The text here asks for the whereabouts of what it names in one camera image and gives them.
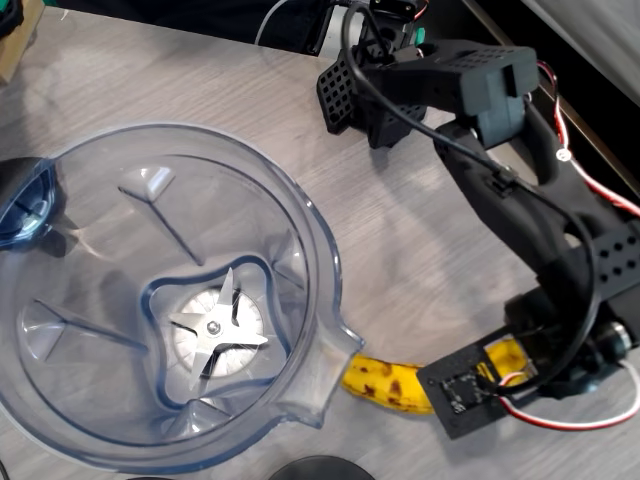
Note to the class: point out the yellow spotted banana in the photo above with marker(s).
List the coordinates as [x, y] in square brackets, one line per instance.
[385, 380]

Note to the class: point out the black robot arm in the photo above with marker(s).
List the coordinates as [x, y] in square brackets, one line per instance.
[500, 210]

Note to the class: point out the steel blender blade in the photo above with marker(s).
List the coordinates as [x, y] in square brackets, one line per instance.
[216, 327]

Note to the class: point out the clear plastic blender jar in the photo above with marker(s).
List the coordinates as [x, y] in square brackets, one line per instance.
[100, 210]

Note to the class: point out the round black lid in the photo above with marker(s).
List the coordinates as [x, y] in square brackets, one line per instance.
[320, 470]

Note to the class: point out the white bedding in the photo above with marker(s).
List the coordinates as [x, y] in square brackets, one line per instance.
[600, 35]

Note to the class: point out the brown cardboard box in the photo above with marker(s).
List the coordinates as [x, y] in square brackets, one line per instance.
[15, 55]

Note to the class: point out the black object on box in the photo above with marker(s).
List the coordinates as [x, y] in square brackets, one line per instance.
[10, 17]

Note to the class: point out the black gripper camera mount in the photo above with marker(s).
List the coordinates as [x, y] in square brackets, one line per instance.
[460, 395]

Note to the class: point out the dark wooden bed rail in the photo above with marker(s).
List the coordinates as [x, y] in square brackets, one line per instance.
[580, 120]

